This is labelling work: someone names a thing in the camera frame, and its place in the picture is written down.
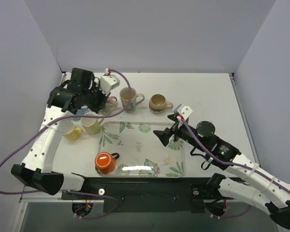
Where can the blue butterfly mug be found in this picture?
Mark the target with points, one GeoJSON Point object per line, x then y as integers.
{"type": "Point", "coordinates": [83, 110]}

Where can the beige round teapot mug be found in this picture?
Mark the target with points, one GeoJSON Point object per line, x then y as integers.
{"type": "Point", "coordinates": [158, 104]}

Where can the aluminium frame rail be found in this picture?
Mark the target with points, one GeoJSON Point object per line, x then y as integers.
{"type": "Point", "coordinates": [41, 197]}

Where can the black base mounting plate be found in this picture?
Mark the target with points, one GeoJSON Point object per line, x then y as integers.
{"type": "Point", "coordinates": [148, 194]}

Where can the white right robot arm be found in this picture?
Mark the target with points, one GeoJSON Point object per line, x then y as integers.
{"type": "Point", "coordinates": [258, 188]}

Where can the floral leaf serving tray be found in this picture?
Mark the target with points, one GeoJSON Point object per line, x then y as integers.
{"type": "Point", "coordinates": [141, 154]}

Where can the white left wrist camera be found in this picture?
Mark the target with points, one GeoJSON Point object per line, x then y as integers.
{"type": "Point", "coordinates": [108, 82]}

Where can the cream floral mug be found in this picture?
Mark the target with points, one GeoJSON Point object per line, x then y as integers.
{"type": "Point", "coordinates": [130, 99]}

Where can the orange mug black handle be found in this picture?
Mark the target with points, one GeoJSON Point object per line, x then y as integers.
{"type": "Point", "coordinates": [105, 162]}

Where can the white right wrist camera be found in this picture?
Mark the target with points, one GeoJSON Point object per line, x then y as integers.
{"type": "Point", "coordinates": [182, 112]}

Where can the yellow mug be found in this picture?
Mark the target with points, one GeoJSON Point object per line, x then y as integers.
{"type": "Point", "coordinates": [72, 132]}

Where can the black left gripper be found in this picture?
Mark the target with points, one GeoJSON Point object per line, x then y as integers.
{"type": "Point", "coordinates": [101, 99]}

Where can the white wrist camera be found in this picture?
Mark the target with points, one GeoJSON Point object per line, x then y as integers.
{"type": "Point", "coordinates": [108, 82]}
{"type": "Point", "coordinates": [182, 112]}

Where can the lime green mug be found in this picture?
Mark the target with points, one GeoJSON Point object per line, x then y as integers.
{"type": "Point", "coordinates": [91, 125]}

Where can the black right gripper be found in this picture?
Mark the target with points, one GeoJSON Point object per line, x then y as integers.
{"type": "Point", "coordinates": [172, 132]}

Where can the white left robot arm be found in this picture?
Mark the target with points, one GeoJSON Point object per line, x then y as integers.
{"type": "Point", "coordinates": [36, 169]}

